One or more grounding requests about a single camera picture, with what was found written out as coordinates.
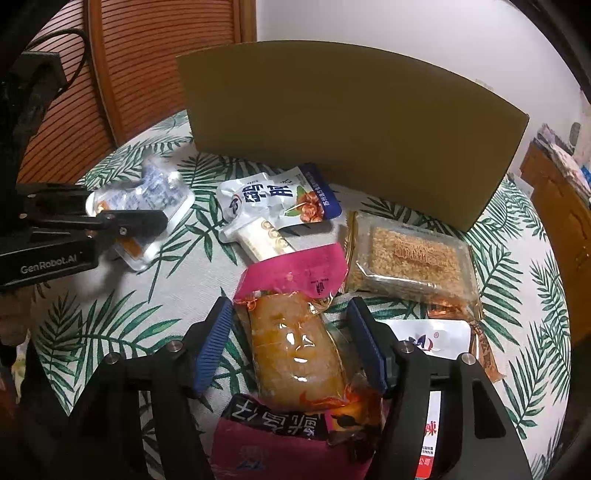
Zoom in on wooden cabinet desk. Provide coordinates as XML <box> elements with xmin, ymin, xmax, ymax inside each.
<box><xmin>519</xmin><ymin>138</ymin><xmax>591</xmax><ymax>324</ymax></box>

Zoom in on wooden slatted door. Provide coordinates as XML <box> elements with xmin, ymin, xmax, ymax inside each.
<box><xmin>16</xmin><ymin>0</ymin><xmax>257</xmax><ymax>185</ymax></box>

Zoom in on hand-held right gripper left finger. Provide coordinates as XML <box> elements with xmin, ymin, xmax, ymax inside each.
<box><xmin>55</xmin><ymin>295</ymin><xmax>234</xmax><ymax>480</ymax></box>

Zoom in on white blue nut print pouch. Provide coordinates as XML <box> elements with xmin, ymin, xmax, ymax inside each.
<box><xmin>216</xmin><ymin>164</ymin><xmax>342</xmax><ymax>243</ymax></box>

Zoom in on brown cardboard box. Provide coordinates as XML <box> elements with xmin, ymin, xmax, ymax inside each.
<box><xmin>175</xmin><ymin>41</ymin><xmax>530</xmax><ymax>232</ymax></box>

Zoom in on green leaf print tablecloth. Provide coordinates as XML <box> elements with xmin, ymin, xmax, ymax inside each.
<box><xmin>34</xmin><ymin>108</ymin><xmax>573</xmax><ymax>480</ymax></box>

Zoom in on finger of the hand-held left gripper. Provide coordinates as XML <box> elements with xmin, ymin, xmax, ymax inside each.
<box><xmin>28</xmin><ymin>209</ymin><xmax>169</xmax><ymax>246</ymax></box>
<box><xmin>17</xmin><ymin>184</ymin><xmax>90</xmax><ymax>218</ymax></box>

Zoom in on clear blue white snack packet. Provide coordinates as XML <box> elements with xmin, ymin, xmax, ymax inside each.
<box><xmin>85</xmin><ymin>159</ymin><xmax>195</xmax><ymax>272</ymax></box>

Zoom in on pile of assorted household items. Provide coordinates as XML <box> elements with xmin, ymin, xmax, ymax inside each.
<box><xmin>536</xmin><ymin>122</ymin><xmax>591</xmax><ymax>195</ymax></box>

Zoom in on white stick packet gold circles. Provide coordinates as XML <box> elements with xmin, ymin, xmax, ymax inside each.
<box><xmin>233</xmin><ymin>219</ymin><xmax>296</xmax><ymax>261</ymax></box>

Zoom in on white red label packet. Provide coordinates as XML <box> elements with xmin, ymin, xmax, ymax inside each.
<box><xmin>385</xmin><ymin>318</ymin><xmax>476</xmax><ymax>480</ymax></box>

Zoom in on copper foil snack packet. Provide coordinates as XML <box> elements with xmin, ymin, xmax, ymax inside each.
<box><xmin>427</xmin><ymin>299</ymin><xmax>505</xmax><ymax>384</ymax></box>

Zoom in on clear sesame cake packet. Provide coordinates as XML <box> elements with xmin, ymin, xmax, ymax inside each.
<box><xmin>344</xmin><ymin>210</ymin><xmax>483</xmax><ymax>319</ymax></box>

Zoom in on black cable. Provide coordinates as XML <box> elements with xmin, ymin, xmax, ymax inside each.
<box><xmin>27</xmin><ymin>28</ymin><xmax>89</xmax><ymax>93</ymax></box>

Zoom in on pink clear sausage packet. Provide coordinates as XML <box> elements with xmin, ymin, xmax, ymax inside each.
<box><xmin>210</xmin><ymin>244</ymin><xmax>384</xmax><ymax>480</ymax></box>

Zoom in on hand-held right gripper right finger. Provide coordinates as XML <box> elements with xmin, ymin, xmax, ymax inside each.
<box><xmin>346</xmin><ymin>296</ymin><xmax>536</xmax><ymax>480</ymax></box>

